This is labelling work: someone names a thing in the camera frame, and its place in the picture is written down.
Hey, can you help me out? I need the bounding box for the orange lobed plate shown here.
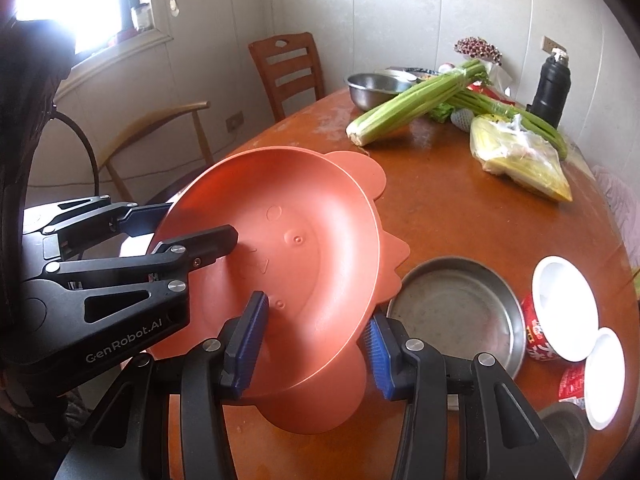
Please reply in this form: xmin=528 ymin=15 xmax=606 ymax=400
xmin=252 ymin=150 xmax=411 ymax=436

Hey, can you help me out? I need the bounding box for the black cable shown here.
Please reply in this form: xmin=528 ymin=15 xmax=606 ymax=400
xmin=50 ymin=110 xmax=101 ymax=196

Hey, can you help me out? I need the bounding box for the plastic bag of yellow noodles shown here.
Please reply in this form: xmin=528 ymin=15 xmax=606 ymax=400
xmin=469 ymin=114 xmax=573 ymax=203

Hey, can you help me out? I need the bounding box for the white instant noodle cup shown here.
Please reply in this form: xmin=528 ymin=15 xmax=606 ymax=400
xmin=520 ymin=256 xmax=600 ymax=363

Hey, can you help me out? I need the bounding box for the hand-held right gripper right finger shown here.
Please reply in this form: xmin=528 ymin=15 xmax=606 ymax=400
xmin=367 ymin=310 xmax=581 ymax=480

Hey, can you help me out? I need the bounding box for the black thermos flask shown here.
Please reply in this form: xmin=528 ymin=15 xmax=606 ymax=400
xmin=530 ymin=47 xmax=571 ymax=130

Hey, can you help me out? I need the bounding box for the red package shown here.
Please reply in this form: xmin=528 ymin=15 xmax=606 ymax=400
xmin=467 ymin=82 xmax=516 ymax=106

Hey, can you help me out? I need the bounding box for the brown wooden chair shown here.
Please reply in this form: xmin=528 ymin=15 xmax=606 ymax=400
xmin=248 ymin=32 xmax=326 ymax=123

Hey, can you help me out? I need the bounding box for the pale purple garment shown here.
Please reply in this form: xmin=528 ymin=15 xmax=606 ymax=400
xmin=592 ymin=165 xmax=640 ymax=256

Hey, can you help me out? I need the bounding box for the red white flower bouquet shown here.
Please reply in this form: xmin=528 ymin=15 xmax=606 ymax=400
xmin=454 ymin=36 xmax=502 ymax=66

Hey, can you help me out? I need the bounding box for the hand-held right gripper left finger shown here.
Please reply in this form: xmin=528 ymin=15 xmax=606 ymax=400
xmin=54 ymin=290 xmax=271 ymax=480

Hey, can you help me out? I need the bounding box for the steel mixing bowl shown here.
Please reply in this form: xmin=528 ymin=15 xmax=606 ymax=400
xmin=345 ymin=72 xmax=418 ymax=111

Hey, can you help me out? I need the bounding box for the flat steel dish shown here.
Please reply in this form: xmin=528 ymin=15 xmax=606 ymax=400
xmin=386 ymin=256 xmax=527 ymax=380

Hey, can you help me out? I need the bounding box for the celery bunch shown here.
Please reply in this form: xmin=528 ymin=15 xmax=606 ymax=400
xmin=346 ymin=59 xmax=488 ymax=147
xmin=427 ymin=87 xmax=571 ymax=161

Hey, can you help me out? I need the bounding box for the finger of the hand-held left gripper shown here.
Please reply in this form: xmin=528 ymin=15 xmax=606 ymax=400
xmin=22 ymin=194 xmax=173 ymax=261
xmin=42 ymin=225 xmax=240 ymax=326

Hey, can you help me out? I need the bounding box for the orange round plate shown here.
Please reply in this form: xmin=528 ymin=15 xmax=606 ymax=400
xmin=149 ymin=146 xmax=383 ymax=395

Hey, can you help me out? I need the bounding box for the patterned dish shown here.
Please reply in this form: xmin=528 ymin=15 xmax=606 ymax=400
xmin=385 ymin=66 xmax=441 ymax=83

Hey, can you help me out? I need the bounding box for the light wood armchair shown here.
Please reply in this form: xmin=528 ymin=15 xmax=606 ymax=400
xmin=55 ymin=101 xmax=216 ymax=206

